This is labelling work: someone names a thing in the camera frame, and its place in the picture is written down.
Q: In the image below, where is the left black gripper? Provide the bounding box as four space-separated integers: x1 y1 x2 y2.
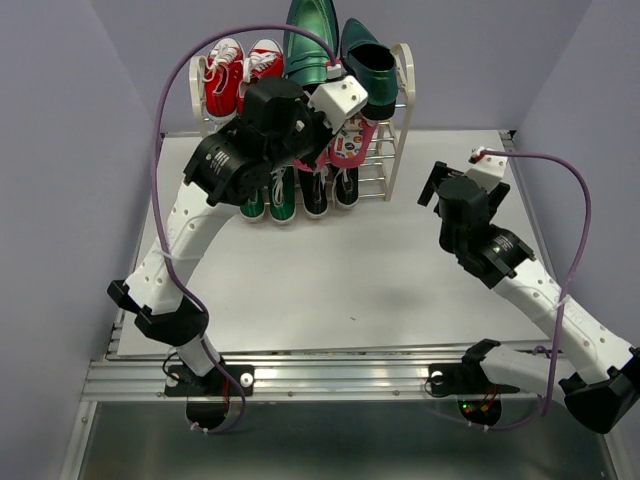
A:
266 89 346 171

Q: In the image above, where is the pink patterned flip-flop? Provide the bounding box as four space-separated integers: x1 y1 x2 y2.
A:
293 156 326 173
329 114 378 169

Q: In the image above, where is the green leather loafer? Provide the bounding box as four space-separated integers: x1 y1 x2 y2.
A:
284 0 339 90
340 18 398 121

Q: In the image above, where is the black canvas sneaker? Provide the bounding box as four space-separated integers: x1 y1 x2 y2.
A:
332 167 359 209
298 169 328 219

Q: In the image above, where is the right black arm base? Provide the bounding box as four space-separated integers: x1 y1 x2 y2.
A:
423 362 520 428

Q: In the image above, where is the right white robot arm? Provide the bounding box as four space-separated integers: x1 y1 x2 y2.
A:
418 157 639 434

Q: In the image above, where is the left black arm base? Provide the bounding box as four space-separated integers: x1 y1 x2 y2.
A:
162 353 255 435

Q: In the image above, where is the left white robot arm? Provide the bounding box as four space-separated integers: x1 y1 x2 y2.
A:
108 77 366 394

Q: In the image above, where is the cream metal shoe rack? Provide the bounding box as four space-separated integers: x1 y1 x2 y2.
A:
188 43 416 201

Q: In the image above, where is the right red canvas sneaker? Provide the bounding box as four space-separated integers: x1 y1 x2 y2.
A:
237 39 284 114

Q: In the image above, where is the red canvas sneaker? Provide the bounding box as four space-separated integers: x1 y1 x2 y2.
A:
204 37 244 119
237 39 284 114

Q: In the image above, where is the right green canvas sneaker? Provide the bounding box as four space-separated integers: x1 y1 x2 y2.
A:
268 167 296 225

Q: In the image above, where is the green canvas sneaker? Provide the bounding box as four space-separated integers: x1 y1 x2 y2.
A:
240 189 265 223
268 167 296 225

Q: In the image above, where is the left red canvas sneaker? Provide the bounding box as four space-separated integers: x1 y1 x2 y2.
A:
204 37 244 119

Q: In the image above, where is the left green canvas sneaker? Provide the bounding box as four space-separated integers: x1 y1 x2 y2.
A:
240 189 265 223

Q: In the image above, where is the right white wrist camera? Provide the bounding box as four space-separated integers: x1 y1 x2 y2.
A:
464 147 507 193

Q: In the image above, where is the aluminium mounting rail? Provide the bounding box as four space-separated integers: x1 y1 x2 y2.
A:
82 344 556 401

